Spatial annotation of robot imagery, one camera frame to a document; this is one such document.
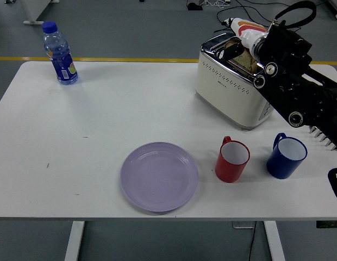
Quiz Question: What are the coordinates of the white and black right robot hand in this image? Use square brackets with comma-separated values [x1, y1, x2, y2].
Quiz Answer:
[216, 16, 269, 60]

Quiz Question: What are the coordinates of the slice of bread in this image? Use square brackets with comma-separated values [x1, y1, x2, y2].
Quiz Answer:
[224, 38, 263, 73]

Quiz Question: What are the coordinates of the purple plate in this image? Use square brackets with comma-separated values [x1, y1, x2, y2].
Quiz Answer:
[120, 141, 199, 213]

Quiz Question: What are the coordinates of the cream and chrome toaster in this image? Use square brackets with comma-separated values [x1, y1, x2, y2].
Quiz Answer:
[195, 32, 274, 132]

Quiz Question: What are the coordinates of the white background desk foot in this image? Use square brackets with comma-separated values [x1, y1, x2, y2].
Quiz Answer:
[328, 0, 337, 20]

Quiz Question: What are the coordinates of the metal toast rack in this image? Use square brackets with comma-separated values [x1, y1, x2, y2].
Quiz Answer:
[308, 125, 337, 151]

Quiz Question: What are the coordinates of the blue mug white inside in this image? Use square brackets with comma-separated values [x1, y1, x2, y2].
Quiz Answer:
[266, 132, 308, 179]

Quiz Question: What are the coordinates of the red mug white inside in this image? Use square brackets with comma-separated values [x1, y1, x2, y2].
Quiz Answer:
[215, 135, 251, 183]

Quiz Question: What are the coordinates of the clear water bottle blue label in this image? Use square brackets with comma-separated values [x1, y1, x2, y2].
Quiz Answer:
[41, 21, 79, 86]

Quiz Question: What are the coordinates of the white table leg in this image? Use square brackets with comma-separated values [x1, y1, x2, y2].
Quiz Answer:
[263, 220, 286, 261]
[64, 220, 86, 261]

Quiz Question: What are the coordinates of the black floor cable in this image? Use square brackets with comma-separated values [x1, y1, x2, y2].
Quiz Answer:
[213, 7, 234, 35]
[235, 0, 270, 24]

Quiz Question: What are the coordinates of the white wire frame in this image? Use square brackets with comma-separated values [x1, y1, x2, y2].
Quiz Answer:
[199, 0, 231, 8]

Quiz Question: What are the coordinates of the clear under-table bracket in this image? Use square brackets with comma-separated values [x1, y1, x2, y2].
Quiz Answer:
[232, 220, 257, 229]

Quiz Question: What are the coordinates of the black under-table cable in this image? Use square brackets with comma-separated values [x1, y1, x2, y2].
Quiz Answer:
[248, 227, 257, 261]

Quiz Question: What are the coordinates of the white background desk frame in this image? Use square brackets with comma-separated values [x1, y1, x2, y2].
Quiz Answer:
[4, 0, 60, 26]

